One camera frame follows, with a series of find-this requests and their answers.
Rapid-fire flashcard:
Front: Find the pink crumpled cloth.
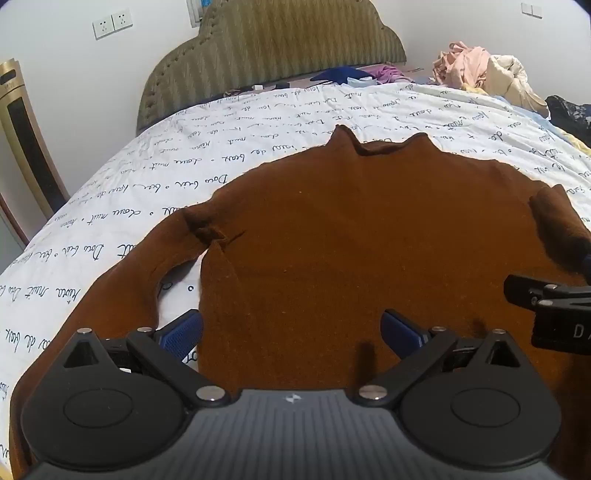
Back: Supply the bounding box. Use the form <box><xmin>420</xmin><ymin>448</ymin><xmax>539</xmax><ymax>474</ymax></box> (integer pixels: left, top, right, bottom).
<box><xmin>433</xmin><ymin>41</ymin><xmax>493</xmax><ymax>89</ymax></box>

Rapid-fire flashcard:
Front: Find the cream quilted cloth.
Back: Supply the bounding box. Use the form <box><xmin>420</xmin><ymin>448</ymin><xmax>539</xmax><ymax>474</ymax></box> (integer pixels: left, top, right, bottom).
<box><xmin>485</xmin><ymin>54</ymin><xmax>551</xmax><ymax>117</ymax></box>

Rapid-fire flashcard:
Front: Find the blue framed wall picture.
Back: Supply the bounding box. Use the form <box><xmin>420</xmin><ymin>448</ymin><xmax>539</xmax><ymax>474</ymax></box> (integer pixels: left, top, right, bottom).
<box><xmin>187</xmin><ymin>0</ymin><xmax>219</xmax><ymax>22</ymax></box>

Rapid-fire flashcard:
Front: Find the black crumpled garment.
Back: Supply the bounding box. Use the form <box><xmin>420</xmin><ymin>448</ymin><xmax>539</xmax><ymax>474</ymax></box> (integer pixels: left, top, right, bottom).
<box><xmin>545</xmin><ymin>95</ymin><xmax>591</xmax><ymax>139</ymax></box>

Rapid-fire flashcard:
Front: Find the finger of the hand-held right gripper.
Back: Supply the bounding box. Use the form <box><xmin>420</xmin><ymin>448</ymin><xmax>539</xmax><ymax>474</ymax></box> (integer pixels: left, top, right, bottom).
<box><xmin>503</xmin><ymin>274</ymin><xmax>591</xmax><ymax>311</ymax></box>

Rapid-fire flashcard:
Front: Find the purple cloth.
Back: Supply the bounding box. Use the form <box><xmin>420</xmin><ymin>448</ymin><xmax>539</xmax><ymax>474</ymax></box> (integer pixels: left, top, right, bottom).
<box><xmin>369</xmin><ymin>64</ymin><xmax>415</xmax><ymax>85</ymax></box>

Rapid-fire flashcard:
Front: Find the dark blue cloth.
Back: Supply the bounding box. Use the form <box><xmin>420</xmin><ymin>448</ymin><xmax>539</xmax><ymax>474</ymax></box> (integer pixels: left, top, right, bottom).
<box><xmin>310</xmin><ymin>66</ymin><xmax>371</xmax><ymax>86</ymax></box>

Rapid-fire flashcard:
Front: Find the brown knit sweater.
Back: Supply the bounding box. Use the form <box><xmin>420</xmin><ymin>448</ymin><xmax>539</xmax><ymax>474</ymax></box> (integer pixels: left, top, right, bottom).
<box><xmin>9</xmin><ymin>124</ymin><xmax>591</xmax><ymax>478</ymax></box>

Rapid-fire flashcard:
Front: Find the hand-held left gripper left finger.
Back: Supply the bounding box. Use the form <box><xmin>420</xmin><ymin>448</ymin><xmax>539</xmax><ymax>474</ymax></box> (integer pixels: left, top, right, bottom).
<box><xmin>62</xmin><ymin>309</ymin><xmax>232</xmax><ymax>409</ymax></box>

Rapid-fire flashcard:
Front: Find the brown wooden door frame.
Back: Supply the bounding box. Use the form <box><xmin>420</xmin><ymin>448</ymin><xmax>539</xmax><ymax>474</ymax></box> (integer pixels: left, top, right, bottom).
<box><xmin>0</xmin><ymin>191</ymin><xmax>29</xmax><ymax>247</ymax></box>

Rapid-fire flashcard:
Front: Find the yellow cloth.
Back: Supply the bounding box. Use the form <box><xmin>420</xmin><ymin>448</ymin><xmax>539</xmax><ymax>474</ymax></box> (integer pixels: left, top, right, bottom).
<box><xmin>553</xmin><ymin>124</ymin><xmax>591</xmax><ymax>154</ymax></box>

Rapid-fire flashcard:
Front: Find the gold tower air conditioner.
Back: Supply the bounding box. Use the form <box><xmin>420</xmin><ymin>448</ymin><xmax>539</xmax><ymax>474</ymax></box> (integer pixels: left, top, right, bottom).
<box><xmin>0</xmin><ymin>58</ymin><xmax>71</xmax><ymax>219</ymax></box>

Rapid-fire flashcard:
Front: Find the white script-printed bedsheet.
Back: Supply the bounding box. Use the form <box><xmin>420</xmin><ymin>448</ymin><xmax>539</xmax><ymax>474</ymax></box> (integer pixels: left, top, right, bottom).
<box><xmin>0</xmin><ymin>81</ymin><xmax>591</xmax><ymax>472</ymax></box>

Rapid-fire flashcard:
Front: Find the olive striped padded headboard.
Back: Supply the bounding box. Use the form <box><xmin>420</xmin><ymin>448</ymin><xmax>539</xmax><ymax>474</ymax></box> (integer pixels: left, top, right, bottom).
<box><xmin>136</xmin><ymin>0</ymin><xmax>408</xmax><ymax>137</ymax></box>

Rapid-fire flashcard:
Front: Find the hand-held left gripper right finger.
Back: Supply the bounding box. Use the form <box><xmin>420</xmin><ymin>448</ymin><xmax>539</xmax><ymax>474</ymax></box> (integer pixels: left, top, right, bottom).
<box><xmin>357</xmin><ymin>309</ymin><xmax>526</xmax><ymax>409</ymax></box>

